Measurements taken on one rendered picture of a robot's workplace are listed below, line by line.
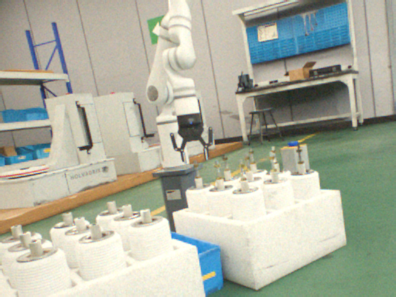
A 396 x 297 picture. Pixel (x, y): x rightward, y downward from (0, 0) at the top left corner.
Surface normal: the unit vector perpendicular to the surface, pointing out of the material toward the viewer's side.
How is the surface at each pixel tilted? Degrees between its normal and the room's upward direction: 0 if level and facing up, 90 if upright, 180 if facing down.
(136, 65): 90
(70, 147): 90
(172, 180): 93
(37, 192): 90
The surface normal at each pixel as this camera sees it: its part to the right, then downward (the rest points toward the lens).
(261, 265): 0.62, 0.03
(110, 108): -0.39, 0.21
